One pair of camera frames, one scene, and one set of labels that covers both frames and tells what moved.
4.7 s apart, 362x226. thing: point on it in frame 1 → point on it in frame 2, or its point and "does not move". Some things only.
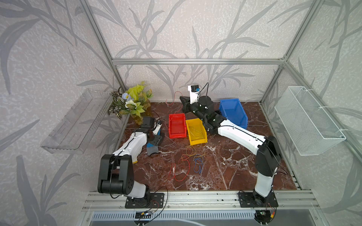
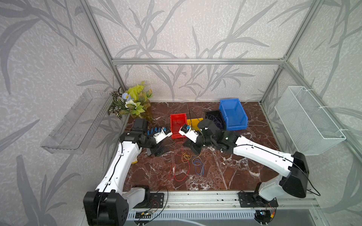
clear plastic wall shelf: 75,132 does not move
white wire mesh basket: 311,131 does not move
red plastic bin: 177,125 does not move
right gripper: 185,100 → 190,144
